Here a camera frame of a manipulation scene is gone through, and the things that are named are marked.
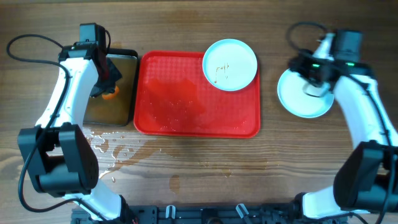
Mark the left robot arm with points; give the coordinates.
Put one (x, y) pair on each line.
(57, 157)

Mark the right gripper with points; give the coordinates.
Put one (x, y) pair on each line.
(296, 63)

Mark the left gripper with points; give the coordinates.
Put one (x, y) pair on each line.
(114, 76)

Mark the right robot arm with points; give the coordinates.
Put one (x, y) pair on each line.
(367, 181)

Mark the pale blue plate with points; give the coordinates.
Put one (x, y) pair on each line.
(229, 65)
(301, 98)

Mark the black water tray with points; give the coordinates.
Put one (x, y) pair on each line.
(117, 111)

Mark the red plastic tray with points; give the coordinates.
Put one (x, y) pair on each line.
(174, 98)

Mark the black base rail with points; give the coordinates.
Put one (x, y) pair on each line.
(277, 213)

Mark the orange green sponge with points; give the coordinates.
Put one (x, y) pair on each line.
(110, 96)

